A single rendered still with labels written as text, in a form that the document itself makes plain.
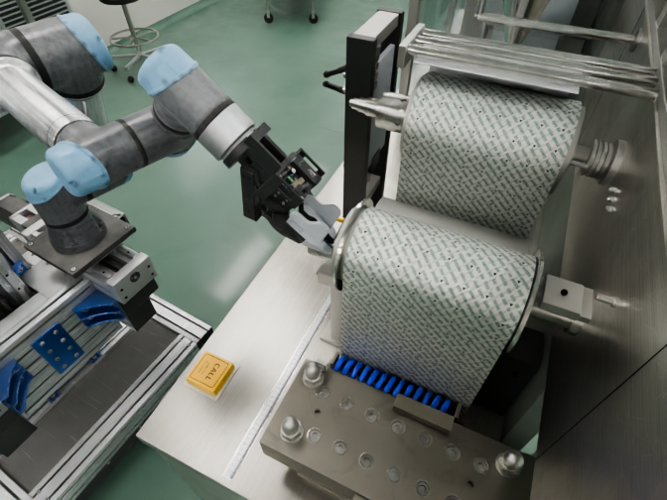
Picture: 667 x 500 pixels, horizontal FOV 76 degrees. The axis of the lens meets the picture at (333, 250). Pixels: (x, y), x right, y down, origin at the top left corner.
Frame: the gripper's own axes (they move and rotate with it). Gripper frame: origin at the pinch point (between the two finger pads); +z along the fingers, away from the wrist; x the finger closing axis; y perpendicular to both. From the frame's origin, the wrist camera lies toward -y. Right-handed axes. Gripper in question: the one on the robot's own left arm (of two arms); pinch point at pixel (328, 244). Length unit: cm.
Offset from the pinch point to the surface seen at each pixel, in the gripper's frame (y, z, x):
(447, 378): 4.4, 27.6, -6.0
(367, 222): 10.4, -0.2, -0.7
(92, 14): -294, -213, 238
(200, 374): -36.6, 4.3, -17.4
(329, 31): -213, -63, 380
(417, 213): 7.2, 7.9, 12.7
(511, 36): 17, 4, 70
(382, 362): -5.1, 21.6, -6.0
